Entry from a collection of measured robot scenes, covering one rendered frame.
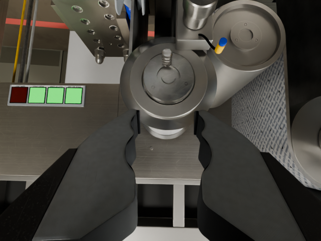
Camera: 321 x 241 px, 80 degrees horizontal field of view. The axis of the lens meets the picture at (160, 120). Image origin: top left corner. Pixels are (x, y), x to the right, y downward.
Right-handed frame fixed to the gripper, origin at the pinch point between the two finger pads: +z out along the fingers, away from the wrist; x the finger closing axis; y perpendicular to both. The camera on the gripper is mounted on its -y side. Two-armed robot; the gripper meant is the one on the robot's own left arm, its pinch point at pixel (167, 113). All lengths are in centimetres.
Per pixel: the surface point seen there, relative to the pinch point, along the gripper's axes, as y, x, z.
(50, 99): 21, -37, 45
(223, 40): -2.3, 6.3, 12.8
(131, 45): -0.2, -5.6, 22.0
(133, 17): -3.8, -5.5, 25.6
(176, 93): 4.9, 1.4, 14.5
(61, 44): 41, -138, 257
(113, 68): 53, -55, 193
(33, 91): 19, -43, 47
